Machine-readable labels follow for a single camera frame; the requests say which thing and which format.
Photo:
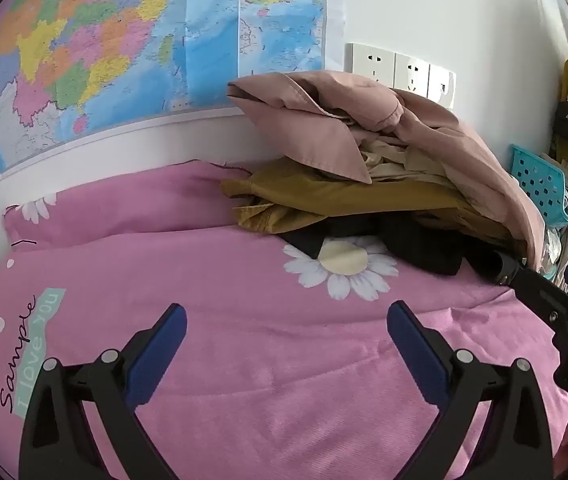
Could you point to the pink floral pillow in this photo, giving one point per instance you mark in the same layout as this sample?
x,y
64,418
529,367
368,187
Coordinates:
x,y
129,205

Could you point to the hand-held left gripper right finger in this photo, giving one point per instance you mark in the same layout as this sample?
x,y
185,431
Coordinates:
x,y
414,355

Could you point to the blue plastic basket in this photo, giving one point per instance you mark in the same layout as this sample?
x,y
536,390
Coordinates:
x,y
539,185

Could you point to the black garment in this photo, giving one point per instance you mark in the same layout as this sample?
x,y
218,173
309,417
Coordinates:
x,y
414,247

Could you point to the pink floral bedsheet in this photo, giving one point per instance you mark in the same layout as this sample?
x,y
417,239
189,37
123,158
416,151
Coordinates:
x,y
264,310

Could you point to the colourful wall map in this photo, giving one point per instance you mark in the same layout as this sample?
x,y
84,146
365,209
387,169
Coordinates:
x,y
114,50

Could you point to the pink jacket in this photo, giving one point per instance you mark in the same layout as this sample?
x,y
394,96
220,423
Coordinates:
x,y
289,130

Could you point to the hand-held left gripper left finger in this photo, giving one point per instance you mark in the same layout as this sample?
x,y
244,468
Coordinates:
x,y
159,360

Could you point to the beige garment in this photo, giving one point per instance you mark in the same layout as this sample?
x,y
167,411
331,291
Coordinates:
x,y
394,160

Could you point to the mustard brown garment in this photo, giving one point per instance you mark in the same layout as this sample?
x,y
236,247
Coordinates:
x,y
339,200

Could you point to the grey striped cloth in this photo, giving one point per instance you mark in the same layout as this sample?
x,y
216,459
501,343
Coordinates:
x,y
556,250

